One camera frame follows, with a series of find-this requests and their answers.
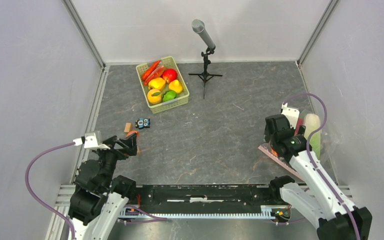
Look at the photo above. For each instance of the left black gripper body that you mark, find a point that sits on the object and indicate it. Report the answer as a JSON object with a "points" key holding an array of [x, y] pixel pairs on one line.
{"points": [[114, 153]]}

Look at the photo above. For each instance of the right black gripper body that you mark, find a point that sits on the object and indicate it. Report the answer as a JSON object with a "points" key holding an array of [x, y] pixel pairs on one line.
{"points": [[267, 135]]}

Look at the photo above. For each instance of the fake napa cabbage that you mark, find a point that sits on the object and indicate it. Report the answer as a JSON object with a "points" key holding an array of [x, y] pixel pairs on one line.
{"points": [[313, 134]]}

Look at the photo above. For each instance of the clear zip top bag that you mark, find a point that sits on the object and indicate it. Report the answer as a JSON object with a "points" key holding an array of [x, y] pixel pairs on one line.
{"points": [[266, 149]]}

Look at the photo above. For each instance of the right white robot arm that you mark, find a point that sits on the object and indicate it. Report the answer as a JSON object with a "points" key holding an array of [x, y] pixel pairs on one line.
{"points": [[328, 209]]}

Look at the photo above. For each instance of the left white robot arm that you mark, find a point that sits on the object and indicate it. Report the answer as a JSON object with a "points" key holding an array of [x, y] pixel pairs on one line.
{"points": [[99, 197]]}

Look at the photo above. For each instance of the fake red pepper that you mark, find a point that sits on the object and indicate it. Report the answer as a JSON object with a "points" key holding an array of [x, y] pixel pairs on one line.
{"points": [[300, 128]]}

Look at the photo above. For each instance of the fake orange with leaf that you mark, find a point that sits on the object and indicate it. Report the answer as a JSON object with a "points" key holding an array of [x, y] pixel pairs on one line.
{"points": [[154, 96]]}

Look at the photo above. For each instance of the fake yellow pepper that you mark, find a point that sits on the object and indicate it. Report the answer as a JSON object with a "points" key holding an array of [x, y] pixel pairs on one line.
{"points": [[157, 83]]}

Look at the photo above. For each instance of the fake red chili bag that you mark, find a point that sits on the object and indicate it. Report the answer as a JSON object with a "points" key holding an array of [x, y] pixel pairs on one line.
{"points": [[157, 73]]}

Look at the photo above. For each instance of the fake yellow pear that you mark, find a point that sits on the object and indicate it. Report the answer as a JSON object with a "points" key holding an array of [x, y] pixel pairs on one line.
{"points": [[176, 86]]}

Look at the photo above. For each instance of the fake carrot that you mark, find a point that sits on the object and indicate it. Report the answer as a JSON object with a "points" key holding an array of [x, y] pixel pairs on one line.
{"points": [[146, 74]]}

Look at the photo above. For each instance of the fake red apple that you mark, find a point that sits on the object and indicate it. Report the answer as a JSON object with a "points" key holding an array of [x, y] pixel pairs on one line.
{"points": [[169, 75]]}

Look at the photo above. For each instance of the small wooden block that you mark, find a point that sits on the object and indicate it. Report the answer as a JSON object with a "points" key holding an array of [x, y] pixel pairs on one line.
{"points": [[127, 128]]}

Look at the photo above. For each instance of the orange half slice toy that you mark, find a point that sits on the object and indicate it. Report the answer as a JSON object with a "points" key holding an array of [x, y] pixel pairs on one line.
{"points": [[132, 133]]}

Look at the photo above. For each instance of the blue owl toy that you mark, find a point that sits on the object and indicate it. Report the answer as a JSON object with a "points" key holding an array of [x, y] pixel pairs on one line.
{"points": [[142, 123]]}

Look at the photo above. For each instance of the green plastic basket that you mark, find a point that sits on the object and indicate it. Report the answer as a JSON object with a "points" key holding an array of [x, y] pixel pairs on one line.
{"points": [[182, 99]]}

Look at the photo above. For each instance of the black microphone tripod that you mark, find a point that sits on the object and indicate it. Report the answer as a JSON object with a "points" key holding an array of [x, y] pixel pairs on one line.
{"points": [[205, 76]]}

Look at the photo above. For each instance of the grey microphone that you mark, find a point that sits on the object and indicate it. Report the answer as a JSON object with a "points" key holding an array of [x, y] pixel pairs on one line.
{"points": [[199, 28]]}

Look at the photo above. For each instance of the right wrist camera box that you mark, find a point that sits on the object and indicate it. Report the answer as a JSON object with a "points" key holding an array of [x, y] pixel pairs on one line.
{"points": [[292, 114]]}

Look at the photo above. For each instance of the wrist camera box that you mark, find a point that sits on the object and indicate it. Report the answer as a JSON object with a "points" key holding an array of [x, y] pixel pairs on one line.
{"points": [[93, 141], [292, 114]]}

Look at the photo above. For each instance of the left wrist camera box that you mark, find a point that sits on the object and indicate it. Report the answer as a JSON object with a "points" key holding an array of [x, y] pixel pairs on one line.
{"points": [[93, 141]]}

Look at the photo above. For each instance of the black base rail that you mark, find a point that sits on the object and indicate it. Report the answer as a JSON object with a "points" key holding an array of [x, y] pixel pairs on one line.
{"points": [[205, 201]]}

